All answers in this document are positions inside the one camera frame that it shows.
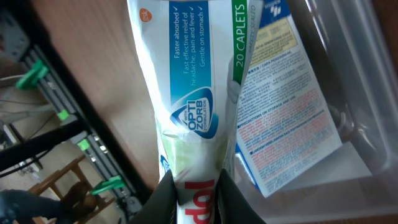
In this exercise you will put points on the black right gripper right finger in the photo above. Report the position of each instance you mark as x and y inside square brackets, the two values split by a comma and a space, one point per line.
[231, 206]

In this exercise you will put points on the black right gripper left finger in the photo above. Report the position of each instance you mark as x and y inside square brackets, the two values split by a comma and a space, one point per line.
[161, 206]

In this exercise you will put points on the blue cooling patch box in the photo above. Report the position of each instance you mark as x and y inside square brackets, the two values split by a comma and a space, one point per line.
[284, 125]

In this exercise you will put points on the white Panadol box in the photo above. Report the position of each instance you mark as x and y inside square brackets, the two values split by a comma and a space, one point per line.
[195, 56]

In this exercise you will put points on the clear plastic container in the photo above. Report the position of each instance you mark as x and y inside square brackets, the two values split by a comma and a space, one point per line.
[347, 51]

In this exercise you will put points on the wooden chair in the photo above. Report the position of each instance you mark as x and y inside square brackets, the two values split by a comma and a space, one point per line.
[79, 199]

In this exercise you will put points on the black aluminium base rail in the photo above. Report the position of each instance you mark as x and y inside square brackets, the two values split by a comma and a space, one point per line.
[25, 42]

